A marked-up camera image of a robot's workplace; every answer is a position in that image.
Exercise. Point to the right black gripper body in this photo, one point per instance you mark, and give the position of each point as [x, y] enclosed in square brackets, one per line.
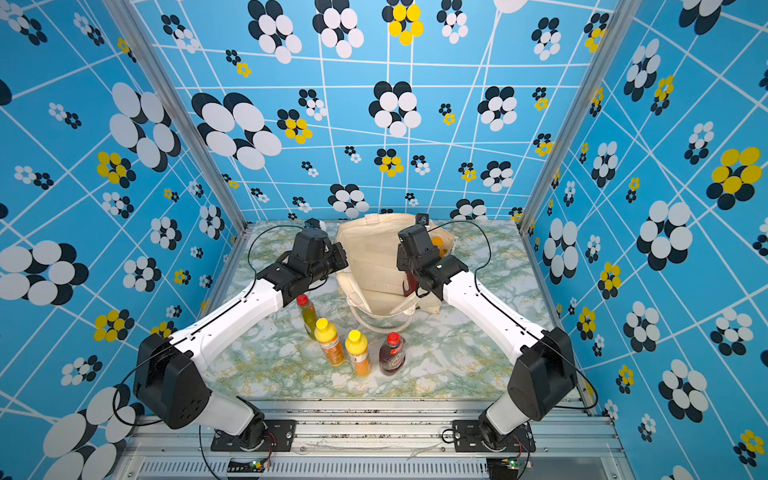
[405, 265]

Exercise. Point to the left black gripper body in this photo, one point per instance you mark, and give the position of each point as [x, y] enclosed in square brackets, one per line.
[335, 260]

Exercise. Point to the orange pump dish soap bottle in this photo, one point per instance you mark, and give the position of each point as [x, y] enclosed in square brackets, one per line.
[444, 244]

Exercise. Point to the dark red bottle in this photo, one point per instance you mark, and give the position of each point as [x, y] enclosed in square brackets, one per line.
[392, 354]
[410, 284]

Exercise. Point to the cream canvas shopping bag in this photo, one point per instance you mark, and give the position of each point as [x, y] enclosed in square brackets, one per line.
[376, 292]

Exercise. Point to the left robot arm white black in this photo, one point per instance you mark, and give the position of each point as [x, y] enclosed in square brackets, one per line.
[168, 378]

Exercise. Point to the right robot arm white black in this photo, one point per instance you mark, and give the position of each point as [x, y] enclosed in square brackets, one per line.
[543, 361]

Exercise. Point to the green bottle red cap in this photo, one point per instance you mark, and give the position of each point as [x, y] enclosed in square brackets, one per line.
[308, 314]

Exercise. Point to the orange bottle yellow cap left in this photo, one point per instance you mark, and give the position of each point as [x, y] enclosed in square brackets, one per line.
[327, 336]

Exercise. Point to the orange bottle yellow cap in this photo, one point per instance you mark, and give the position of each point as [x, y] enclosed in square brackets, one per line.
[357, 346]
[327, 336]

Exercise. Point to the orange bottle yellow cap right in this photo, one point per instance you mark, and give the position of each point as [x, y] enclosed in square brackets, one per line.
[357, 346]

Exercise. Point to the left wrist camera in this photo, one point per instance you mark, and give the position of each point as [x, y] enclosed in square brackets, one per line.
[315, 224]

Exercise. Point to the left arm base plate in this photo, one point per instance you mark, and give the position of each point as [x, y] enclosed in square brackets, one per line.
[267, 436]

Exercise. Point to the aluminium frame rail front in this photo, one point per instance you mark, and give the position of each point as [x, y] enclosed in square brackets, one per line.
[383, 439]

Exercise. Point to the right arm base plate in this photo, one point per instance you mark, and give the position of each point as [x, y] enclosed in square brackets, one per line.
[473, 436]

